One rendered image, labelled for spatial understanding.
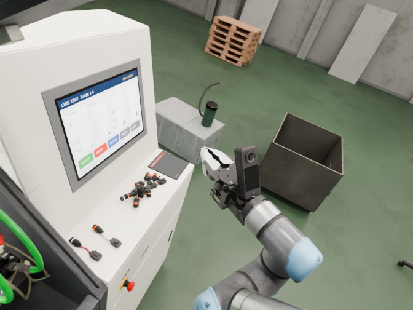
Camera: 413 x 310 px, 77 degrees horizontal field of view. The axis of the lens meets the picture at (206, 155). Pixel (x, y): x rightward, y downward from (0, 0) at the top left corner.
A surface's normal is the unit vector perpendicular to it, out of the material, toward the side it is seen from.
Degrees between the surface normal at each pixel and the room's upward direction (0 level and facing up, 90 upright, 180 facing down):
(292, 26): 90
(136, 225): 0
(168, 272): 0
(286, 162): 90
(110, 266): 0
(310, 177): 90
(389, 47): 90
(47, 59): 76
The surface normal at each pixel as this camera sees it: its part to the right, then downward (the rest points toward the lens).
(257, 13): -0.42, 0.32
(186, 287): 0.26, -0.77
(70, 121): 0.94, 0.22
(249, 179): 0.51, 0.15
